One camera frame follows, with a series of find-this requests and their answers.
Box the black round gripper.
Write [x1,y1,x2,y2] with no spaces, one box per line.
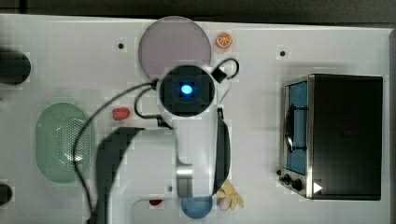
[159,65,215,117]

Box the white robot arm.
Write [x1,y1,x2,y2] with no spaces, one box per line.
[90,65,231,224]

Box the green oval strainer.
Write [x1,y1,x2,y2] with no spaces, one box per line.
[35,103,92,184]

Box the lilac round plate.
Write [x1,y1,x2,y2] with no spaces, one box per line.
[138,16,212,79]

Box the orange slice toy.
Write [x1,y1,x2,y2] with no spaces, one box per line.
[215,32,233,49]

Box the red strawberry toy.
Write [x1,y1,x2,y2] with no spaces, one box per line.
[112,107,131,121]

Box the beige garlic toy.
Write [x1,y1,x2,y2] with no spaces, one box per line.
[216,180,245,211]

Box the small red toy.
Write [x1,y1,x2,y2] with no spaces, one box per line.
[149,200,163,206]

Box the blue bowl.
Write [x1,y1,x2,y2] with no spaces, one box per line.
[180,197,213,219]

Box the silver toaster oven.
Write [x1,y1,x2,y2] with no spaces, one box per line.
[276,74,383,201]

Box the black object at left edge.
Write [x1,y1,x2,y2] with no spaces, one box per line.
[0,51,31,85]

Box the black cable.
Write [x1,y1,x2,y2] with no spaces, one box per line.
[72,57,241,224]

